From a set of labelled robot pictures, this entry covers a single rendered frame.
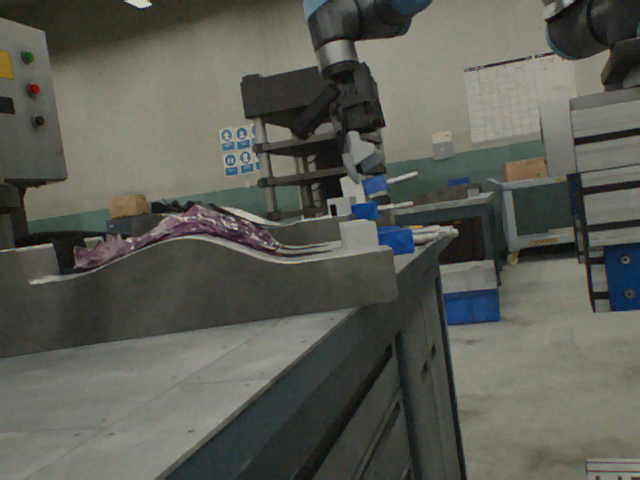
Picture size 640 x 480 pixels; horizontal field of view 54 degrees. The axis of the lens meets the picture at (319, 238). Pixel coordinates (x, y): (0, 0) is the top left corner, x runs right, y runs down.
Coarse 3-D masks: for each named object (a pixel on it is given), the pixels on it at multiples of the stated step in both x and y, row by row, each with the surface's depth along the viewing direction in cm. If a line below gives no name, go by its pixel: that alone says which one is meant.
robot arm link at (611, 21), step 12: (600, 0) 121; (612, 0) 117; (624, 0) 115; (636, 0) 114; (588, 12) 124; (600, 12) 121; (612, 12) 118; (624, 12) 116; (636, 12) 114; (588, 24) 124; (600, 24) 122; (612, 24) 118; (624, 24) 116; (636, 24) 115; (600, 36) 124; (612, 36) 119; (624, 36) 116
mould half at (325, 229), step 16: (224, 208) 125; (144, 224) 104; (272, 224) 121; (288, 224) 97; (304, 224) 96; (320, 224) 95; (336, 224) 95; (288, 240) 97; (304, 240) 96; (320, 240) 96; (336, 240) 95
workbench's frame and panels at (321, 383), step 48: (432, 288) 166; (336, 336) 57; (384, 336) 98; (432, 336) 155; (288, 384) 45; (336, 384) 71; (384, 384) 100; (432, 384) 146; (240, 432) 37; (288, 432) 56; (336, 432) 76; (384, 432) 100; (432, 432) 138
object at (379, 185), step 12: (348, 180) 109; (360, 180) 109; (372, 180) 108; (384, 180) 108; (396, 180) 109; (408, 180) 109; (348, 192) 109; (360, 192) 109; (372, 192) 108; (384, 192) 110
